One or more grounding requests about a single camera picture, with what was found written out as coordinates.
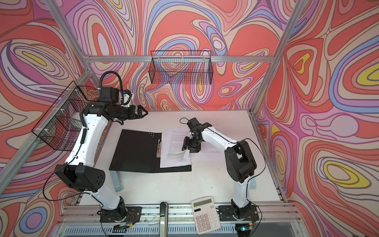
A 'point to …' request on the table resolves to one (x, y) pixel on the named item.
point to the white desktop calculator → (206, 216)
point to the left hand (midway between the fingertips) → (141, 112)
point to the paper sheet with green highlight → (171, 155)
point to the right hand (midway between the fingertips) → (186, 152)
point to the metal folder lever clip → (158, 150)
